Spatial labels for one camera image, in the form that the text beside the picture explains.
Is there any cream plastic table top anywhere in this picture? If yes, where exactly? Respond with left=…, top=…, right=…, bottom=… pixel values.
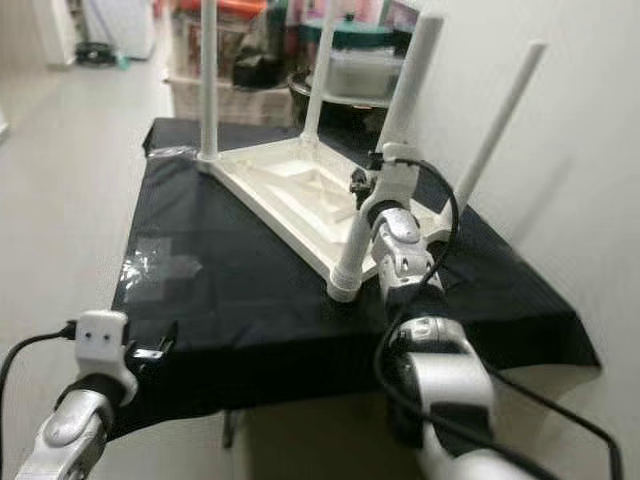
left=198, top=135, right=461, bottom=304

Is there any black wok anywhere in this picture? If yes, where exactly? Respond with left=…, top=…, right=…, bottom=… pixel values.
left=285, top=70, right=401, bottom=132

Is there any black table cloth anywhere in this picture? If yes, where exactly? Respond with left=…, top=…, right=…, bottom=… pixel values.
left=110, top=117, right=601, bottom=441

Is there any clear tape strip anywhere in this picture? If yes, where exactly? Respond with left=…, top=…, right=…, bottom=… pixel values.
left=118, top=238, right=206, bottom=301
left=150, top=145, right=201, bottom=160

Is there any clear lidded plastic container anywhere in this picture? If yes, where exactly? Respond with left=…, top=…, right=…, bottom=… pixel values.
left=325, top=48, right=407, bottom=101

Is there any grey metal table leg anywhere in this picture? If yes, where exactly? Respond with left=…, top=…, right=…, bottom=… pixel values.
left=222, top=410, right=241, bottom=452

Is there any green pot lid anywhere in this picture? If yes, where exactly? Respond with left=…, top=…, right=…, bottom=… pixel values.
left=295, top=15, right=411, bottom=52

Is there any patterned beige cloth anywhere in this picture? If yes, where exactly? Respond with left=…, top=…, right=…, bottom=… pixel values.
left=165, top=75, right=306, bottom=127

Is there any black bag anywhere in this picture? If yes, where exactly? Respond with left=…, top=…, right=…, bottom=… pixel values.
left=230, top=5, right=301, bottom=89

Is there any white appliance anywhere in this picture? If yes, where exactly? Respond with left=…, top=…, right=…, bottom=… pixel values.
left=85, top=0, right=156, bottom=59

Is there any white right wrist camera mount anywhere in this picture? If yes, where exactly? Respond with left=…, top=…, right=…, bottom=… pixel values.
left=365, top=142, right=424, bottom=227

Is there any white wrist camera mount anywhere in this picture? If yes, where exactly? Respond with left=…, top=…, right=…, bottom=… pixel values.
left=73, top=310, right=139, bottom=407
left=365, top=142, right=424, bottom=227

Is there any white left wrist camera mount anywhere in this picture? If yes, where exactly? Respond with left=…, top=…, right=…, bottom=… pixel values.
left=73, top=310, right=139, bottom=407

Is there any black coiled cable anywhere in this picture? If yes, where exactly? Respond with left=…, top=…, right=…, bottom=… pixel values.
left=75, top=42, right=117, bottom=67

